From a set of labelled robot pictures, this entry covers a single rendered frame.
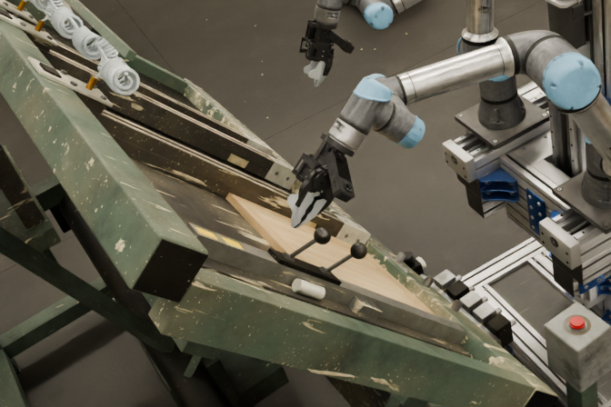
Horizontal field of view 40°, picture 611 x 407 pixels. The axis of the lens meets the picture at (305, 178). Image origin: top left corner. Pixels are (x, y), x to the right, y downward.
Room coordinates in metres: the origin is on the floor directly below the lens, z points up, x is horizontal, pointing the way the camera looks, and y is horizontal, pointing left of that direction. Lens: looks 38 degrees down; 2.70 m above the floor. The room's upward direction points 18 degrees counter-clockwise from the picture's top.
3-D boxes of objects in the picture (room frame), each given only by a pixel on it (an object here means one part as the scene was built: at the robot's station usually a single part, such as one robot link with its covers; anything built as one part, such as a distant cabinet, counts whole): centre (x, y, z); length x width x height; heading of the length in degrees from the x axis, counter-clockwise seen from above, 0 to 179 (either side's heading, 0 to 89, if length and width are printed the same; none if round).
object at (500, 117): (2.13, -0.67, 1.09); 0.15 x 0.15 x 0.10
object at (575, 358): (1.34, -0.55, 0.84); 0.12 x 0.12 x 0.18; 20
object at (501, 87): (2.14, -0.67, 1.20); 0.13 x 0.12 x 0.14; 1
